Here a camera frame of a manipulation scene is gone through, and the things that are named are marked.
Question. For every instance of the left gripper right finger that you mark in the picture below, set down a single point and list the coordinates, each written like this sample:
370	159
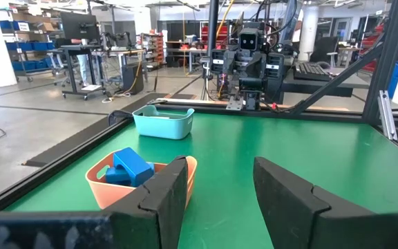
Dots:
285	204

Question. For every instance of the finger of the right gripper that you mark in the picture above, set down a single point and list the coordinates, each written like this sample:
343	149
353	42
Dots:
259	71
229	62

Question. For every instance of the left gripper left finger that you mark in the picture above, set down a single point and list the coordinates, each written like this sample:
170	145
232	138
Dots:
168	200

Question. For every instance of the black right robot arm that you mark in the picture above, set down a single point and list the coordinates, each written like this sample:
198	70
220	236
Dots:
251	84

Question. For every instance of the red bin rack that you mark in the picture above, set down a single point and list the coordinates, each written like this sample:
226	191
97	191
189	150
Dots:
221	34
371	39

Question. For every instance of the black vertical pole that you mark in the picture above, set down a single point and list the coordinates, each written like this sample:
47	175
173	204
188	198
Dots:
213	27

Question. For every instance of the black keyboard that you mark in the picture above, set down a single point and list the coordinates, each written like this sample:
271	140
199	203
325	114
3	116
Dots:
309	71

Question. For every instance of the orange plastic bin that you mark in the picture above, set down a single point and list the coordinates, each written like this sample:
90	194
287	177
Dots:
109	193

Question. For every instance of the plain white pillar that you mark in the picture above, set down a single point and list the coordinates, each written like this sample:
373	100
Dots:
307	34

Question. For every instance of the black office chair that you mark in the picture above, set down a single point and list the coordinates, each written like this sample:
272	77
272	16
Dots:
323	48

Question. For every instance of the teal plastic bin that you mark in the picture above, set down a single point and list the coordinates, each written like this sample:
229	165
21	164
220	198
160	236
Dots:
164	128

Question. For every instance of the black computer tower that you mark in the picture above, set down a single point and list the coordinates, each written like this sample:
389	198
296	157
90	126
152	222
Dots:
132	79

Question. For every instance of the black table clamp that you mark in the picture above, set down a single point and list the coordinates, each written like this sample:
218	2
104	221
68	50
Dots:
116	115

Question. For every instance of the blue plastic bin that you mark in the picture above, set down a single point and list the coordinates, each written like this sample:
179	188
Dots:
395	79

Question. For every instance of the large black monitor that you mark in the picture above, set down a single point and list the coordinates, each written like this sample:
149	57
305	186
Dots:
79	26

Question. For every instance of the black monitor stand desk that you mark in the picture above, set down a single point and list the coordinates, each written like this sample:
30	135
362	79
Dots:
72	69

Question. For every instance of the blue storage bin row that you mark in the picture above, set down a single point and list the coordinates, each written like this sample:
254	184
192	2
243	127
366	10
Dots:
29	46
9	25

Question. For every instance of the black diagonal frame brace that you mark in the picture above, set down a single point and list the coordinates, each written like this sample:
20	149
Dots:
337	80

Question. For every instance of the black frame post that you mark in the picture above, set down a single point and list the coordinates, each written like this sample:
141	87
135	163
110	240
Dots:
390	52

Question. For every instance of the silver metal bracket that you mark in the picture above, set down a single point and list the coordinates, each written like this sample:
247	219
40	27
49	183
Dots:
387	115

